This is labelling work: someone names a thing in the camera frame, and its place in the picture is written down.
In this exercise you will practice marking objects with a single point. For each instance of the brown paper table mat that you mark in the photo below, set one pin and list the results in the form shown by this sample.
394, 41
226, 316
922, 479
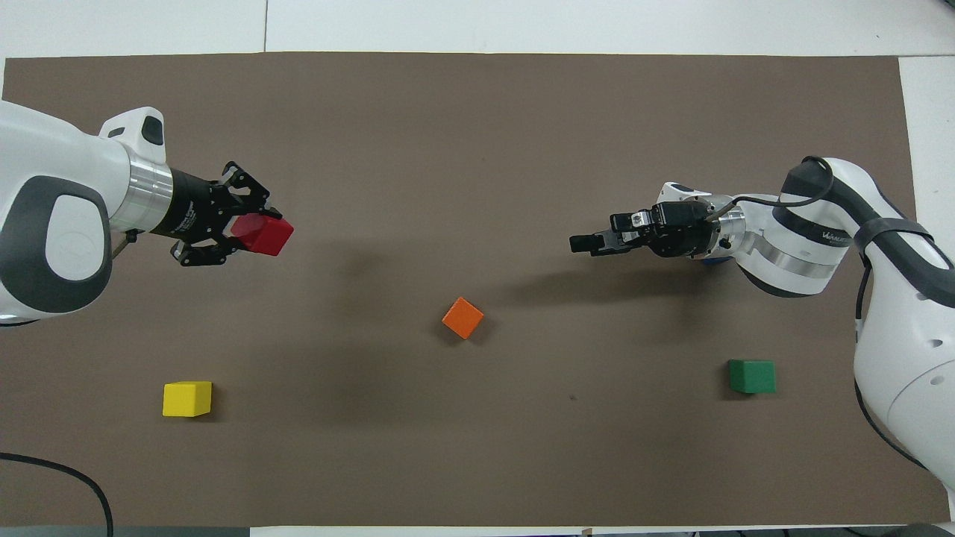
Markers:
477, 134

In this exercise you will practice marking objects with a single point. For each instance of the yellow wooden block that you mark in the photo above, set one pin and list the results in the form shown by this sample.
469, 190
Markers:
186, 399

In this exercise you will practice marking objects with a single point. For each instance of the red wooden block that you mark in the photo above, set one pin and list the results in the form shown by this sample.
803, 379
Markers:
265, 237

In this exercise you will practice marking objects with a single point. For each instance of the blue wooden block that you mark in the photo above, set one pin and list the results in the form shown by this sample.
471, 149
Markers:
716, 260

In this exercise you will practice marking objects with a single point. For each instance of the green wooden block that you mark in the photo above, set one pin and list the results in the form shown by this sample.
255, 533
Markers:
752, 377

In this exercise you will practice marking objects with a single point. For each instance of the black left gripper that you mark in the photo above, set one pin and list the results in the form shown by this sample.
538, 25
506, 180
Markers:
190, 209

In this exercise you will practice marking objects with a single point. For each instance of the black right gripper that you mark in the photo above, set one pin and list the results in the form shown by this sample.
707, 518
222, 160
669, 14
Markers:
686, 231

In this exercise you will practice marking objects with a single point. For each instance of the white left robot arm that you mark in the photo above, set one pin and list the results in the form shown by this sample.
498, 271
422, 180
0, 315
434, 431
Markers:
74, 164

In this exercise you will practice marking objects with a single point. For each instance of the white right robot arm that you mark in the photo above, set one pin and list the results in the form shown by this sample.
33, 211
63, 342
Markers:
806, 246

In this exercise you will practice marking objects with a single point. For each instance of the orange wooden block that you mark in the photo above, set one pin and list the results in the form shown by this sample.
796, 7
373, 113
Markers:
462, 318

